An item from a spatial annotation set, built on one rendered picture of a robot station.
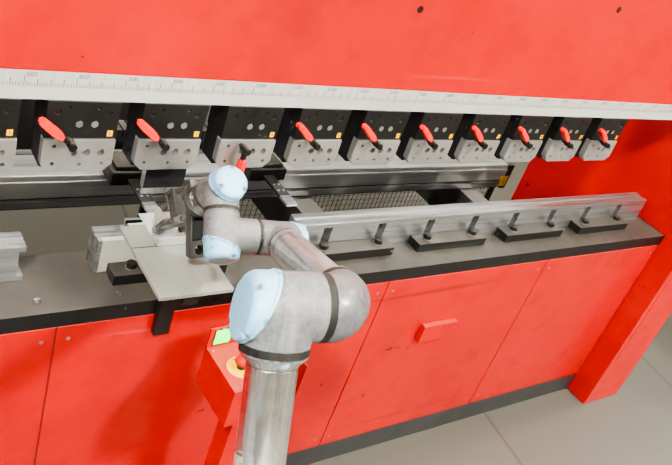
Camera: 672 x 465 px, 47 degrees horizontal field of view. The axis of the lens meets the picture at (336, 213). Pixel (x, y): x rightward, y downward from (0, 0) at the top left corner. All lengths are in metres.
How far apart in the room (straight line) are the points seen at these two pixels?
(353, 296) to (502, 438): 2.14
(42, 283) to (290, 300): 0.83
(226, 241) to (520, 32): 1.07
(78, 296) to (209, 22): 0.69
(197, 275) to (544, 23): 1.18
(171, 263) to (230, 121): 0.35
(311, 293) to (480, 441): 2.11
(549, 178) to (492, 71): 1.53
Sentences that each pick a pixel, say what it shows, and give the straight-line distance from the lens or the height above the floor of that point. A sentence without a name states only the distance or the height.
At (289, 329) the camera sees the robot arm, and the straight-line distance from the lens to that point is 1.19.
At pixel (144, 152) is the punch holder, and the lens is 1.75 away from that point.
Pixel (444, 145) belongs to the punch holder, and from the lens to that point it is 2.24.
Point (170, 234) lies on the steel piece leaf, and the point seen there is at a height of 1.00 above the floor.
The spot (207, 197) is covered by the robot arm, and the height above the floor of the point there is 1.25.
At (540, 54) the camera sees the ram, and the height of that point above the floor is 1.54.
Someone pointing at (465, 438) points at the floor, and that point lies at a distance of 3.21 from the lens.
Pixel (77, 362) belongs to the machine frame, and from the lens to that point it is 1.95.
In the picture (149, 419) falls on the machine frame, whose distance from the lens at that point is 2.21.
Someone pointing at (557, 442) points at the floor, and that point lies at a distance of 3.46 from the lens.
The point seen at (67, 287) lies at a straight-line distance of 1.88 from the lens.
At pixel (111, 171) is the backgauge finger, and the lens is 2.04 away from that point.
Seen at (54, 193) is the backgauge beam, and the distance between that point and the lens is 2.08.
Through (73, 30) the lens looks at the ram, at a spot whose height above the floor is 1.49.
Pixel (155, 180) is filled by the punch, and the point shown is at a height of 1.12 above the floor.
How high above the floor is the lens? 2.07
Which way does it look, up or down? 29 degrees down
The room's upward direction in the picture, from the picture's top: 20 degrees clockwise
